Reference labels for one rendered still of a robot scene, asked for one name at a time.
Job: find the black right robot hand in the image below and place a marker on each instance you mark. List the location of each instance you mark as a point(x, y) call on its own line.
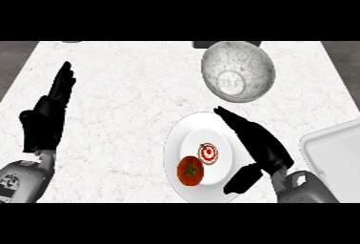
point(263, 143)

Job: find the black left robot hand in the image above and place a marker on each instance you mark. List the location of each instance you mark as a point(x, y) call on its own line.
point(46, 117)

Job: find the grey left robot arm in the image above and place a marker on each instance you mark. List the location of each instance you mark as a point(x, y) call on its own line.
point(25, 181)

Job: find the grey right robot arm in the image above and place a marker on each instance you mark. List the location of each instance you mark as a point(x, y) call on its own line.
point(303, 186)

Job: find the red and white cupcake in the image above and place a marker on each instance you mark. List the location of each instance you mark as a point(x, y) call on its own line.
point(208, 153)

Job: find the white round plate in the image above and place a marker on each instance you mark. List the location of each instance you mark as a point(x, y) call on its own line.
point(196, 158)

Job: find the grey speckled bowl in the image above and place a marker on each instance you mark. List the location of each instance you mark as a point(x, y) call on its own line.
point(238, 71)

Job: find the white rectangular tray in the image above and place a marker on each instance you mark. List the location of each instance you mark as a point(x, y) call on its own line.
point(335, 162)

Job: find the red tomato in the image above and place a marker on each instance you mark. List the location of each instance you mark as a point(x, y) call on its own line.
point(189, 171)

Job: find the small grey object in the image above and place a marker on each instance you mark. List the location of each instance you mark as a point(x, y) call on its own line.
point(71, 41)

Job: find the dark grey appliance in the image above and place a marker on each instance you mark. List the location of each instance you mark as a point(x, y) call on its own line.
point(201, 44)

